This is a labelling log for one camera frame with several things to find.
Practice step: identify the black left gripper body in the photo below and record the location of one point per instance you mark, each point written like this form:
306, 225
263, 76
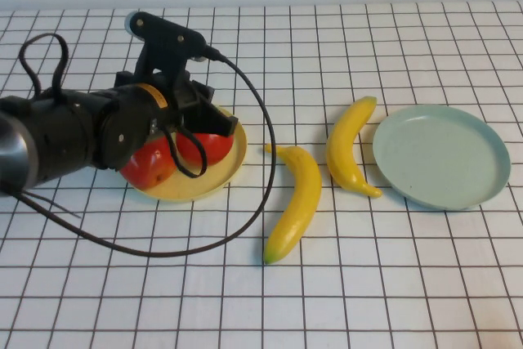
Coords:
173, 108

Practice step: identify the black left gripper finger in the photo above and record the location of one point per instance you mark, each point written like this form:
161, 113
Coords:
216, 120
202, 91

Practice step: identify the red apple with stem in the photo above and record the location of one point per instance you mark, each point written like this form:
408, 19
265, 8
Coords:
216, 148

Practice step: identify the red apple without stem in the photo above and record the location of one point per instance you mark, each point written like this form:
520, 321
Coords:
143, 169

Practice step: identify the long yellow banana green tip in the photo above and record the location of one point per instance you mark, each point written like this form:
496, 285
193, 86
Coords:
298, 202

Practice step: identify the short curved yellow banana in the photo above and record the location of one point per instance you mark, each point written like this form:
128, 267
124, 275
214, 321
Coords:
343, 148

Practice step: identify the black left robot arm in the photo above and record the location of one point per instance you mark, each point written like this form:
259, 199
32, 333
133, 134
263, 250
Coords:
61, 132

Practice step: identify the yellow round plate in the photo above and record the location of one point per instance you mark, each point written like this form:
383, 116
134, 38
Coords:
196, 185

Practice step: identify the light blue round plate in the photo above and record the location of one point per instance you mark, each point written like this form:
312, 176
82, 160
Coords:
441, 157

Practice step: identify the white grid-pattern tablecloth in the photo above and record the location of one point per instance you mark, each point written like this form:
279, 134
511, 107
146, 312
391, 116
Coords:
327, 304

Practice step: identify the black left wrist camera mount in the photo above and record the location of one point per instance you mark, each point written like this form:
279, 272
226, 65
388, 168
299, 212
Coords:
163, 34

